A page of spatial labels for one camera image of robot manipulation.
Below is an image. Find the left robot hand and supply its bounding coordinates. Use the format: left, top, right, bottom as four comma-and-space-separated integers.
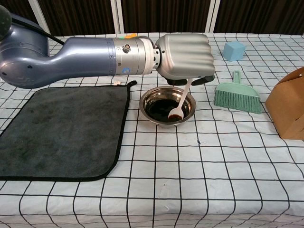
155, 33, 216, 86

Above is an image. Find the white plastic spoon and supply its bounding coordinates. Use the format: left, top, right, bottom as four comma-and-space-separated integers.
168, 79, 193, 120

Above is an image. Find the green hand brush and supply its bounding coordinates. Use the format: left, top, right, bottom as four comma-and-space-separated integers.
214, 70, 264, 115

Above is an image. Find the dark grey towel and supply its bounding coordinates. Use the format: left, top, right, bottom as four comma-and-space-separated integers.
0, 80, 138, 182

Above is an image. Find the light blue cube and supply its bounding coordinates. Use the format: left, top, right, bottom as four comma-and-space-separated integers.
223, 40, 246, 62

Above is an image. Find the metal bowl with dark liquid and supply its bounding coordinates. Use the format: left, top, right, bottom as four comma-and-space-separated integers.
139, 86, 197, 126

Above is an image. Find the brown paper box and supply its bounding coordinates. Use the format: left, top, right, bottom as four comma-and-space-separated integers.
265, 66, 304, 141

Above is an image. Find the white checkered tablecloth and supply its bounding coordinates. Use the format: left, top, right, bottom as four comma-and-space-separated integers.
0, 32, 304, 228

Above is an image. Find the dark folding screen white frame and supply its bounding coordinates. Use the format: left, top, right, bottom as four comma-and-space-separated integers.
0, 0, 304, 38

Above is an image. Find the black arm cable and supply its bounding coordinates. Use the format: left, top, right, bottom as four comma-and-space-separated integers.
10, 18, 66, 46

